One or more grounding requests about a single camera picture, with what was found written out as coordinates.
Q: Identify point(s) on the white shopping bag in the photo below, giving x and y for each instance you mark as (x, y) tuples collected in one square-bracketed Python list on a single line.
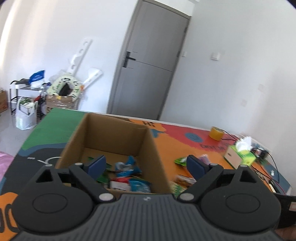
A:
[(25, 120)]

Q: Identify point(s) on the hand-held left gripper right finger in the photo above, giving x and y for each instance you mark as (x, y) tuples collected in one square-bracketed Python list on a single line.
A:
[(196, 168)]

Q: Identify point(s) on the bread packet with green label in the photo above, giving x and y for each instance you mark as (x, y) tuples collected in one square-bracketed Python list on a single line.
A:
[(183, 180)]

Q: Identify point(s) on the yellow tape roll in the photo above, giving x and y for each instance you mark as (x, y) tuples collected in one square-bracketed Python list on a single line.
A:
[(216, 134)]

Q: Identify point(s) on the purple snack packet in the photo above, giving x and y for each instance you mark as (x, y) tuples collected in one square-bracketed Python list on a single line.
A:
[(204, 159)]

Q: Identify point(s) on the orange printed cardboard box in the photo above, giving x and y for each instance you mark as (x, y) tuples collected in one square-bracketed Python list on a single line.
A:
[(2, 102)]

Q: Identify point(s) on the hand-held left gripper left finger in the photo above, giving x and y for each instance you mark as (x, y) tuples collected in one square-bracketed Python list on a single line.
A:
[(97, 165)]

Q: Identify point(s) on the short white board with holes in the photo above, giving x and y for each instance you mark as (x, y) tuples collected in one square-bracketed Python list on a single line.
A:
[(92, 75)]

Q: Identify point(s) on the grey door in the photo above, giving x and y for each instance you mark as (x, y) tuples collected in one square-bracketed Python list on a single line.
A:
[(148, 76)]

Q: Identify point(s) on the pink blanket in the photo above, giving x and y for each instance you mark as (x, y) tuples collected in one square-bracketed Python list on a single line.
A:
[(4, 164)]

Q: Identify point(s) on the red and white snack packet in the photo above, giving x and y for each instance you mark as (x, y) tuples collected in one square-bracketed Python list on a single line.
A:
[(119, 185)]

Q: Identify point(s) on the white light switch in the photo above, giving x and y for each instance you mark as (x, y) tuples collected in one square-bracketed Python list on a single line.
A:
[(215, 56)]

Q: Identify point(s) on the blue plastic bag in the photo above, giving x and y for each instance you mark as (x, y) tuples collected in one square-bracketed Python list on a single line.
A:
[(37, 77)]

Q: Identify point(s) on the green tissue box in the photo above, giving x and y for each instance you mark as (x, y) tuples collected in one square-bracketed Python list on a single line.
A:
[(233, 156)]

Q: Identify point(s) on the crinkled green snack packet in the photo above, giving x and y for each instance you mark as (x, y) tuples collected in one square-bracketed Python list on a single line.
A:
[(180, 161)]

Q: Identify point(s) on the white power strip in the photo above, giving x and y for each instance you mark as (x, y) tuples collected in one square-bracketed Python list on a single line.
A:
[(257, 146)]

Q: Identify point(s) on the black shoe rack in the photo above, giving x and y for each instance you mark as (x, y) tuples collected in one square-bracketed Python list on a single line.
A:
[(19, 87)]

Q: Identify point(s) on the small blue white snack packet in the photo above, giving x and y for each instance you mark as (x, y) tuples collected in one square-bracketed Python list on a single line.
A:
[(140, 185)]

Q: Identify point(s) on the tall white board with holes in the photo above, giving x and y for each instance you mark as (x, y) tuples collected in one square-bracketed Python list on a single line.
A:
[(79, 54)]

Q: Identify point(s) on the black charger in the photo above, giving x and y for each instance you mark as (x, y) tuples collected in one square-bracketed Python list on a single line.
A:
[(261, 153)]

